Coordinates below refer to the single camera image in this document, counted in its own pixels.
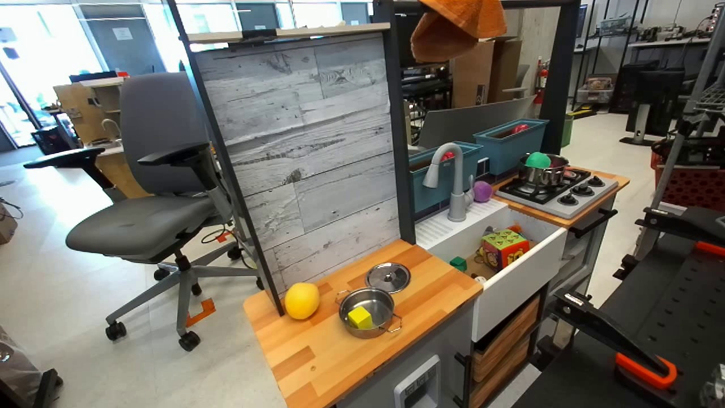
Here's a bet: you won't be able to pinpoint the orange cloth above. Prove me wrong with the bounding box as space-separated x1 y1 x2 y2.
407 0 509 66

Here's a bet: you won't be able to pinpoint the white toy sink basin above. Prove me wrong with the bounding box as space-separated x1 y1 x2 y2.
414 197 570 344

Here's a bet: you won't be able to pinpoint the small metal bowl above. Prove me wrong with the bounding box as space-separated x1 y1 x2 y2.
334 285 397 338
364 261 414 294

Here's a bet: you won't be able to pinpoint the grey wood-panel board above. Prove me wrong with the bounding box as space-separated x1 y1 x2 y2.
166 21 402 314

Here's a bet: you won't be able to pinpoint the grey toy faucet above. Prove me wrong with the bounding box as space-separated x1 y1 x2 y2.
420 141 474 225

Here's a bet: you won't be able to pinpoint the yellow-green toy block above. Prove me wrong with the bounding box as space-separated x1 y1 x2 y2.
346 304 375 333

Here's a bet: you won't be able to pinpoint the yellow ball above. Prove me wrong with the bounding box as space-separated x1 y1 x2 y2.
283 281 321 321

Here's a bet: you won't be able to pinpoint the purple toy ball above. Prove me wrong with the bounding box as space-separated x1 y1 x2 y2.
471 178 494 206

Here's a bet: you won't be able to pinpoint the grey partition panel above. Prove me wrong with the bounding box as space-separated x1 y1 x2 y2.
417 94 535 150

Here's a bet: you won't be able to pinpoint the colourful toy cube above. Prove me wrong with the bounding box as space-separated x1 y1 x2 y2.
477 225 531 271

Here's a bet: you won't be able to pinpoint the wooden toy kitchen unit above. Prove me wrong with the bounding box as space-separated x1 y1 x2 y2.
241 167 632 408

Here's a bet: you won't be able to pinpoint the tall cardboard box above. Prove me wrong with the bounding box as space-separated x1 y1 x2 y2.
451 34 525 109

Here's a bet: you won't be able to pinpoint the green plush ball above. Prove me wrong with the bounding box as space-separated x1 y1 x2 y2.
524 150 552 171

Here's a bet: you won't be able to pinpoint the grey toy stove top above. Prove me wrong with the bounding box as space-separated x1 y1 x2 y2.
496 164 621 221

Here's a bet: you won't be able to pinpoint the stainless steel pot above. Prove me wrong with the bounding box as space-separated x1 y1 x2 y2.
518 153 572 191

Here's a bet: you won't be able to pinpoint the red fire extinguisher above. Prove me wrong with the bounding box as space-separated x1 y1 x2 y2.
529 59 551 116

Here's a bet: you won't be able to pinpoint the grey office chair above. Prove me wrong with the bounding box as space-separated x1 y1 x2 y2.
21 69 262 353

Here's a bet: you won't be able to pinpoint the black monitor on stand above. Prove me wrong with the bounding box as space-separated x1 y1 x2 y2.
608 62 687 144

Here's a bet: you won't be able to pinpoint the open cardboard box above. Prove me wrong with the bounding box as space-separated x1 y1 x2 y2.
50 75 153 201

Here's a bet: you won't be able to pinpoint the metal storage shelves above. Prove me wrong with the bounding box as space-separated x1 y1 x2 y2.
572 0 725 116

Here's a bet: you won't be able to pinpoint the dark grey bag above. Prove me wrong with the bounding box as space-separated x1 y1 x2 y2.
0 325 64 408

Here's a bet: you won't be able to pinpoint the black kitchen frame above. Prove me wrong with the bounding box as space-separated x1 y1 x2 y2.
371 0 581 245

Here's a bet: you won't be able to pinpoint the orange floor bracket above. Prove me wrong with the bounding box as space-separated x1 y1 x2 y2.
183 296 217 329

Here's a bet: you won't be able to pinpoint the orange-handled black clamp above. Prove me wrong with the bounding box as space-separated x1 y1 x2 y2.
637 204 725 261
554 291 679 393

